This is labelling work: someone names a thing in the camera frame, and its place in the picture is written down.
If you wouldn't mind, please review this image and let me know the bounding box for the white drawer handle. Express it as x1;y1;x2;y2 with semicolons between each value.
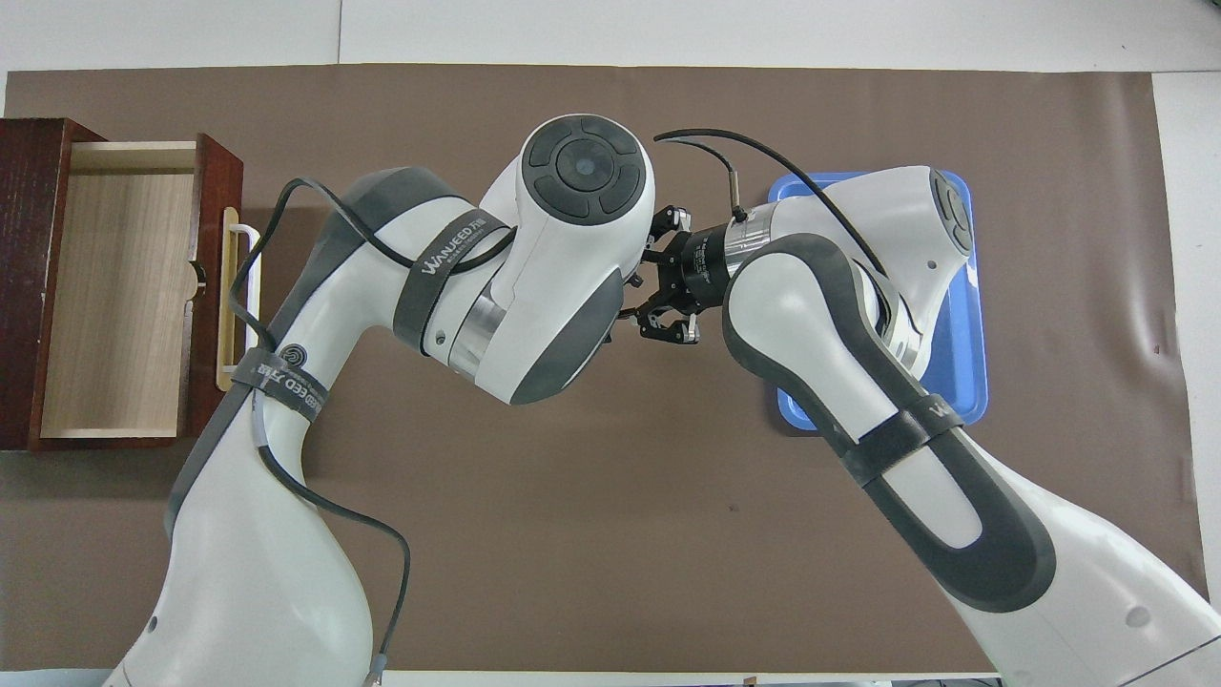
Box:
221;221;264;368

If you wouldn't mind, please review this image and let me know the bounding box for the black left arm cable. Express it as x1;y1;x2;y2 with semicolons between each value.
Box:
229;177;521;687

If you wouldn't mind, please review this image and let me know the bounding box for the wooden drawer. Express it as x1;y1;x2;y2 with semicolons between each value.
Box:
40;134;244;444

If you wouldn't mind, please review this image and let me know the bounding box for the beige handle backing strip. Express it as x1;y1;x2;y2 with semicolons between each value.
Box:
217;205;240;392

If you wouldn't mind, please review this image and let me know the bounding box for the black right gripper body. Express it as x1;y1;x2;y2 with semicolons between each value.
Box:
665;226;734;316

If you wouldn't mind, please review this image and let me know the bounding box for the blue plastic tray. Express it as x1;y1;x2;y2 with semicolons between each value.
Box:
767;170;991;432

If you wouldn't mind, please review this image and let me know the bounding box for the brown table mat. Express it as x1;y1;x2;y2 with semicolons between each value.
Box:
0;63;1217;674

